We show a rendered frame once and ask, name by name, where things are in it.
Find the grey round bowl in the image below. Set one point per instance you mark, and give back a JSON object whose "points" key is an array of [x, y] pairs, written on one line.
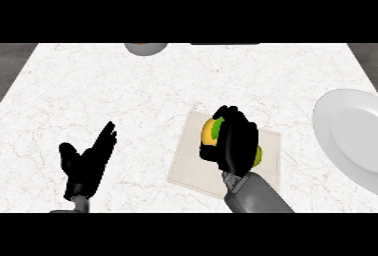
{"points": [[144, 48]]}

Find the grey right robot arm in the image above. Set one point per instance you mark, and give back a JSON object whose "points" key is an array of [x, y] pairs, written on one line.
{"points": [[252, 195]]}

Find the white round plate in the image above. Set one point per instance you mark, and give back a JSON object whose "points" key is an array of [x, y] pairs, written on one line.
{"points": [[351, 133]]}

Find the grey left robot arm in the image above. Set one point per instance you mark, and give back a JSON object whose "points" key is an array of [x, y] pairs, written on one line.
{"points": [[75, 205]]}

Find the yellow green lemon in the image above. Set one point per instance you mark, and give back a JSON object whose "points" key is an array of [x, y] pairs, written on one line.
{"points": [[209, 131]]}

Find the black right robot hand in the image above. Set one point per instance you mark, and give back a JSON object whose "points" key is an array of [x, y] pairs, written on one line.
{"points": [[236, 143]]}

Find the beige square placemat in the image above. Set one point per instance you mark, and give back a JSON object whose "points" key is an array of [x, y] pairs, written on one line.
{"points": [[193, 166]]}

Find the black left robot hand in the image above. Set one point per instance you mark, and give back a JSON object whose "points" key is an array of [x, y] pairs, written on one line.
{"points": [[87, 166]]}

